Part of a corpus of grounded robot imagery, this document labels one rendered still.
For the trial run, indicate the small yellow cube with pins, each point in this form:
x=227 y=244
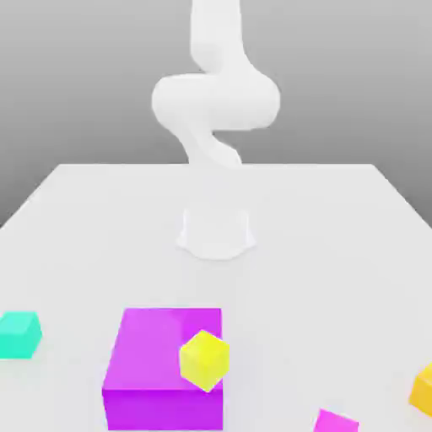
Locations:
x=204 y=361

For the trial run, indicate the large purple box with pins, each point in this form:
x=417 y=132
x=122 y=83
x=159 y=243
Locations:
x=148 y=364

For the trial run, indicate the small turquoise cube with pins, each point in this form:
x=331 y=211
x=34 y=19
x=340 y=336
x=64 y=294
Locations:
x=18 y=334

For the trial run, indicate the small orange cube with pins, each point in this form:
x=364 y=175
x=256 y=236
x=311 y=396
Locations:
x=423 y=391

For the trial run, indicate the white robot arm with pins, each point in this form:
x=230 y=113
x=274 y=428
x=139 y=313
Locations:
x=216 y=101

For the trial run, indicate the small pink cube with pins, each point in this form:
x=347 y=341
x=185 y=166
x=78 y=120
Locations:
x=334 y=423

